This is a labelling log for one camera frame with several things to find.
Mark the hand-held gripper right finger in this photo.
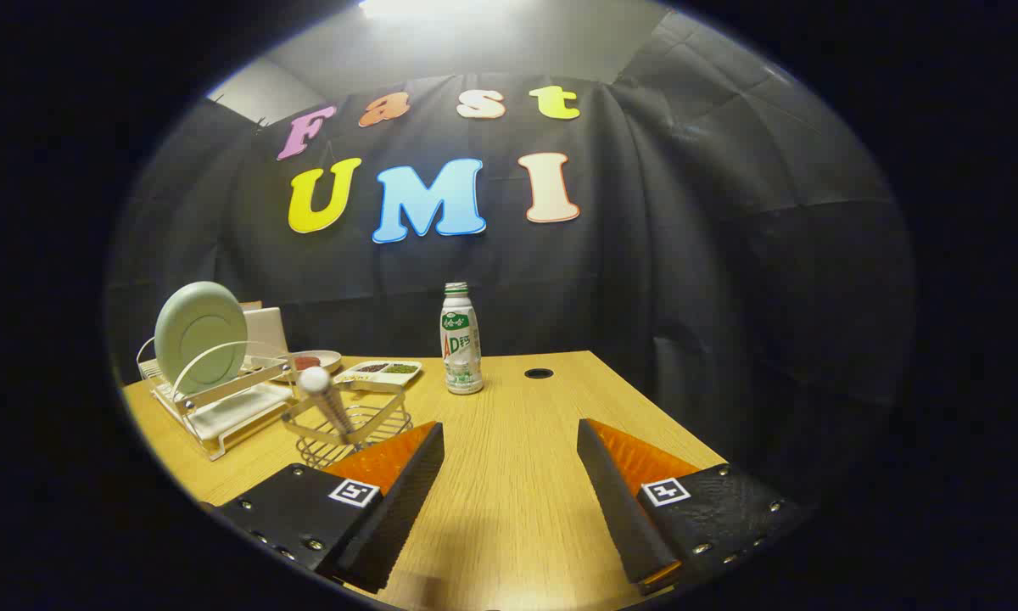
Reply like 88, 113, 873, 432
577, 418, 815, 597

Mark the blue checked handle spoon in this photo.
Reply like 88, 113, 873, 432
297, 367, 359, 446

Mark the white divided bean tray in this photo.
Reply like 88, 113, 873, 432
333, 360, 423, 393

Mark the black backdrop cloth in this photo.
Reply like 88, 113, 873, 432
106, 8, 917, 476

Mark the pale green plate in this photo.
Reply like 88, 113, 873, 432
154, 282, 249, 395

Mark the white dish rack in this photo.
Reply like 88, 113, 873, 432
136, 335, 299, 462

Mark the metal wire basket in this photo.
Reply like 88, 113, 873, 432
282, 384, 414, 469

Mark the round beige dish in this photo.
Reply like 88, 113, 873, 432
271, 350, 343, 383

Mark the white green label bottle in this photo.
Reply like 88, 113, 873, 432
439, 282, 484, 395

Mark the white toaster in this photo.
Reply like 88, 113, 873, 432
242, 305, 290, 367

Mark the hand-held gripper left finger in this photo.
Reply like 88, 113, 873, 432
212, 420, 446, 595

